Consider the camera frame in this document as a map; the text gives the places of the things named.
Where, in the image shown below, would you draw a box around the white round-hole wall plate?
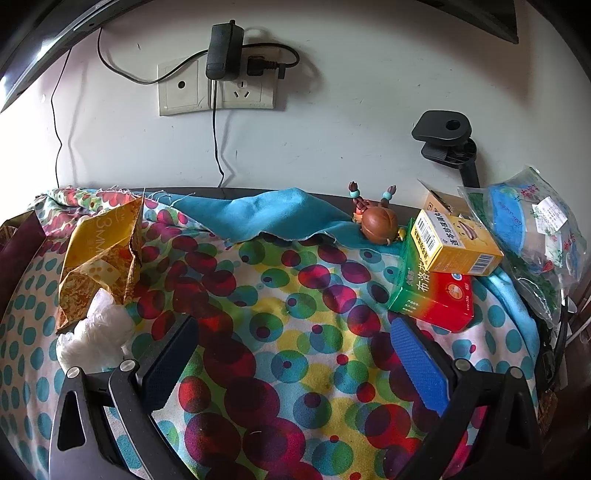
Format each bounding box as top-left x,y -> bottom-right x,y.
158,58 -> 216,117

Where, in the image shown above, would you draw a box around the teal polka dot cloth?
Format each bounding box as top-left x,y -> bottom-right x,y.
0,203 -> 541,480

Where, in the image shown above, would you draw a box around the black adapter input cable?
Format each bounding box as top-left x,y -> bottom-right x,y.
97,25 -> 211,86

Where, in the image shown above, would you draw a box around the white power socket plate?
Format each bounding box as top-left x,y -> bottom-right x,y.
215,48 -> 278,110

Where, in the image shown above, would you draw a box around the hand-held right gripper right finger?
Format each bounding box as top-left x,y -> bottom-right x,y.
390,318 -> 543,480

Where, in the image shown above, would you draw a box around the orange snack packet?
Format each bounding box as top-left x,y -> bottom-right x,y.
55,187 -> 148,335

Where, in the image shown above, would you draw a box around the black angled plug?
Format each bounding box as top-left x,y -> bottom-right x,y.
242,44 -> 301,79

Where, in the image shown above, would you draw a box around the clear plastic bag blue contents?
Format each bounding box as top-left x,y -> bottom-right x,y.
457,166 -> 575,324

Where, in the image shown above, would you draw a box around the yellow medicine box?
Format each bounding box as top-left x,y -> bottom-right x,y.
410,209 -> 505,278

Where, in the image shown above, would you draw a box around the black power adapter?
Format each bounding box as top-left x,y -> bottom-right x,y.
205,19 -> 242,81

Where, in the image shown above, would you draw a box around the multicolour bubble print cloth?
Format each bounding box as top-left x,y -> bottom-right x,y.
32,187 -> 509,480

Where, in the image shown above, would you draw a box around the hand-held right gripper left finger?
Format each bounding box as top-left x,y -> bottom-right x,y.
48,314 -> 199,480

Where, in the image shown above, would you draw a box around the green and red medicine box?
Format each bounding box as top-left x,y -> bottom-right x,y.
387,220 -> 476,334

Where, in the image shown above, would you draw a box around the white plastic-wrapped bundle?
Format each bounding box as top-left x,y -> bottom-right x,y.
56,288 -> 137,372

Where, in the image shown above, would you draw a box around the thin black hanging cable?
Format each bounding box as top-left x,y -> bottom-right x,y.
50,46 -> 74,188

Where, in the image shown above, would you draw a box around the plain blue cloth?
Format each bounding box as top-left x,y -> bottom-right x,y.
173,187 -> 539,352

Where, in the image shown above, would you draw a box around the black adapter output cable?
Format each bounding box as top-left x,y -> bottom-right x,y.
211,78 -> 227,189

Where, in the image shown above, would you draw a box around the brown toy figurine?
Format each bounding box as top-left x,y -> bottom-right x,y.
347,181 -> 407,245

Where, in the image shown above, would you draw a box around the open beige cardboard box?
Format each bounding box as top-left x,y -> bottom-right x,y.
417,179 -> 469,217

